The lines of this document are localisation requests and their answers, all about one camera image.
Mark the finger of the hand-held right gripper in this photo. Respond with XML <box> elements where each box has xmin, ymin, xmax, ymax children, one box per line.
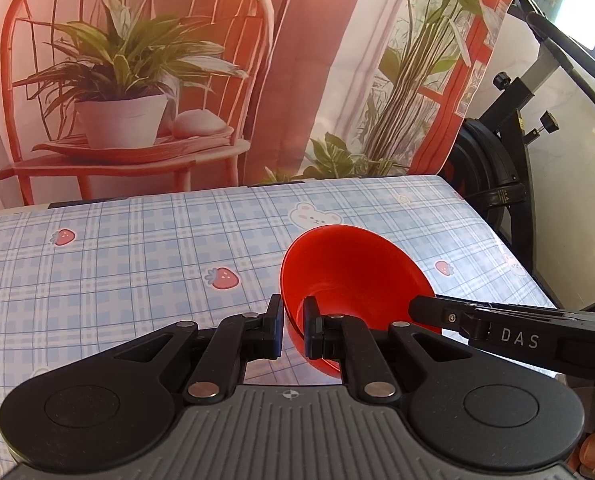
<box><xmin>408</xmin><ymin>296</ymin><xmax>558</xmax><ymax>361</ymax></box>

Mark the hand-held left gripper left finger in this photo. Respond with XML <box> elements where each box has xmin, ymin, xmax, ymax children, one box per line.
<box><xmin>112</xmin><ymin>294</ymin><xmax>284</xmax><ymax>404</ymax></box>

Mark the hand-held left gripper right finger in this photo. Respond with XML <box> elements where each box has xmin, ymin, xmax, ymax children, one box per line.
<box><xmin>302</xmin><ymin>296</ymin><xmax>475</xmax><ymax>404</ymax></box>

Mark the red plastic bowl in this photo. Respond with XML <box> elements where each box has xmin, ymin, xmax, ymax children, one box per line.
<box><xmin>280</xmin><ymin>226</ymin><xmax>442</xmax><ymax>377</ymax></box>

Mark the black exercise bike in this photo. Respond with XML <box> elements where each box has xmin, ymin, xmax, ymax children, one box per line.
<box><xmin>450</xmin><ymin>0</ymin><xmax>595</xmax><ymax>311</ymax></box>

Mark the blue checked tablecloth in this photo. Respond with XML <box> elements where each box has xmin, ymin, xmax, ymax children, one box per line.
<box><xmin>0</xmin><ymin>174</ymin><xmax>568</xmax><ymax>463</ymax></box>

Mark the printed backdrop cloth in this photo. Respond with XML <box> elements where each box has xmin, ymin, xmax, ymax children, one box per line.
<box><xmin>0</xmin><ymin>0</ymin><xmax>522</xmax><ymax>213</ymax></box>

